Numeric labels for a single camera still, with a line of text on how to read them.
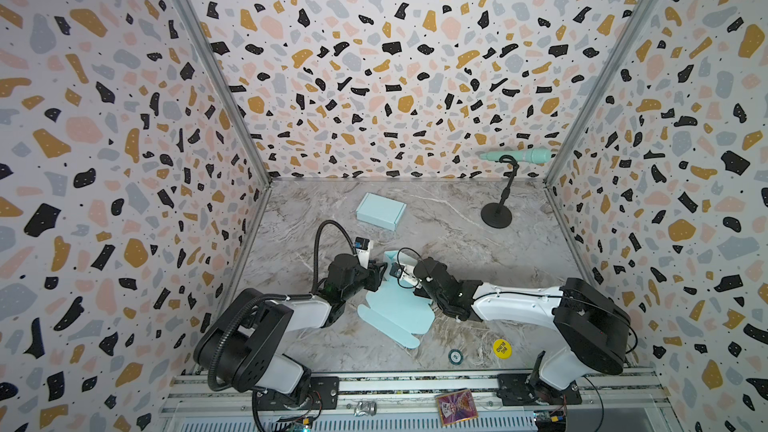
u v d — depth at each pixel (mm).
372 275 797
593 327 449
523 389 745
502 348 812
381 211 1067
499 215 1107
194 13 769
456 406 713
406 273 746
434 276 639
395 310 889
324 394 732
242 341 442
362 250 786
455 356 797
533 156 842
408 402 731
